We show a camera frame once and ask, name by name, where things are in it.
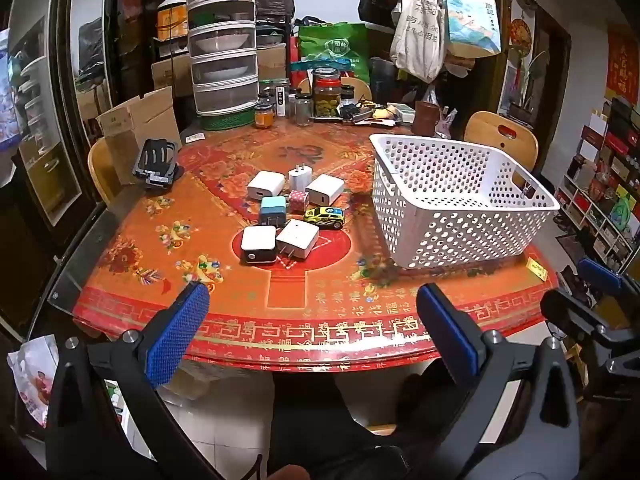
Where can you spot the pickle jar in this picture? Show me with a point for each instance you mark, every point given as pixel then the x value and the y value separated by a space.
pixel 326 95

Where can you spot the white charger block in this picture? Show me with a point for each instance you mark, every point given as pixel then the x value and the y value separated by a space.
pixel 325 189
pixel 265 184

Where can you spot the yellow label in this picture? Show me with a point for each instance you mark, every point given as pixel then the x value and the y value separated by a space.
pixel 536 268

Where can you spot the dark wooden cabinet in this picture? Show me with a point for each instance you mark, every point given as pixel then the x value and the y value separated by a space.
pixel 60 110

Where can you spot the open cardboard box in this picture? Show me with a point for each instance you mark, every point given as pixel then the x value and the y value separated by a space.
pixel 135 120

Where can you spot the yellow folded paper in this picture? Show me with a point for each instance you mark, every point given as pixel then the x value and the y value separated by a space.
pixel 385 112

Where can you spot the teal charger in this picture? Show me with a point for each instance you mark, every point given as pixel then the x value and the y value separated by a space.
pixel 272 210

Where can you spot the yellow toy car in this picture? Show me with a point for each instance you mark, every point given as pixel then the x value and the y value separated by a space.
pixel 324 217

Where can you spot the black and white charger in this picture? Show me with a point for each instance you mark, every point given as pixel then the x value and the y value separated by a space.
pixel 259 242

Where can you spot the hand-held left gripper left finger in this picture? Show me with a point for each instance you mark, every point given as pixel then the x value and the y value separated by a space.
pixel 177 330

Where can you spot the brown mug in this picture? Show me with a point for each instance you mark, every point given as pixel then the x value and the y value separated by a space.
pixel 426 117

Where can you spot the red floral tablecloth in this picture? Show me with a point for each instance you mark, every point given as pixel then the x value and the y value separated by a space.
pixel 200 220

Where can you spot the round red wall decoration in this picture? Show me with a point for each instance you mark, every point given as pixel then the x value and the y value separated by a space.
pixel 521 34

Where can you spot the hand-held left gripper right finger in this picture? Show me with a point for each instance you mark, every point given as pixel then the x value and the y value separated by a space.
pixel 447 330

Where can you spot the green shopping bag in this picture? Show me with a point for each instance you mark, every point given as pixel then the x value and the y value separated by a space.
pixel 335 47

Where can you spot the small white card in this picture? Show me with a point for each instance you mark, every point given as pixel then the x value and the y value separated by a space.
pixel 195 137

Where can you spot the printed snack packet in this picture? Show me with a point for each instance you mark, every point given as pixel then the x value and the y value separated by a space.
pixel 32 380

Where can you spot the white tote bag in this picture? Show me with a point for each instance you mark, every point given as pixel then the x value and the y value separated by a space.
pixel 417 35

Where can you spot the tiered white food cover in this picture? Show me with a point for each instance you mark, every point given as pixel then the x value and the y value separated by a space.
pixel 222 35

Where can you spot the blue printed tote bag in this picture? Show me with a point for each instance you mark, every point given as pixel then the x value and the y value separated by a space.
pixel 472 20

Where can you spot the black folding stand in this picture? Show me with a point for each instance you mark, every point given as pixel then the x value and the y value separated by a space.
pixel 155 165

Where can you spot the white cube shelf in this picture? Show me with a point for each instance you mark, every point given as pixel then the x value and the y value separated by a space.
pixel 600 185

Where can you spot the brown cardboard box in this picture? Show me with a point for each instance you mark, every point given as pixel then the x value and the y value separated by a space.
pixel 170 72
pixel 272 60

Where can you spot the empty glass jar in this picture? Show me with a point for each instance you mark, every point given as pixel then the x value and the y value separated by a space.
pixel 303 110

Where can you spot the small white charger with prongs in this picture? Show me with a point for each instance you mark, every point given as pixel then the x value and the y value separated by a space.
pixel 300 178

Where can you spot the clear plastic bag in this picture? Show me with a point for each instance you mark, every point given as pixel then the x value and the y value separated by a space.
pixel 442 115

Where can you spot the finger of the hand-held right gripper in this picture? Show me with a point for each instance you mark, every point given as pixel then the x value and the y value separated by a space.
pixel 570 310
pixel 600 271

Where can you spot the small orange jar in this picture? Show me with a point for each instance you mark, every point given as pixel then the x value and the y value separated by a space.
pixel 264 116

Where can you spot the pink dotted charger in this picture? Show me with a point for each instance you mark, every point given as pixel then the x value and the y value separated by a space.
pixel 298 201

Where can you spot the white perforated plastic basket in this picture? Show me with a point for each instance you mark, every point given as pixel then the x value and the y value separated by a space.
pixel 435 232

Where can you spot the red wall poster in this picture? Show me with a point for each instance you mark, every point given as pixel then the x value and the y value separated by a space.
pixel 622 65

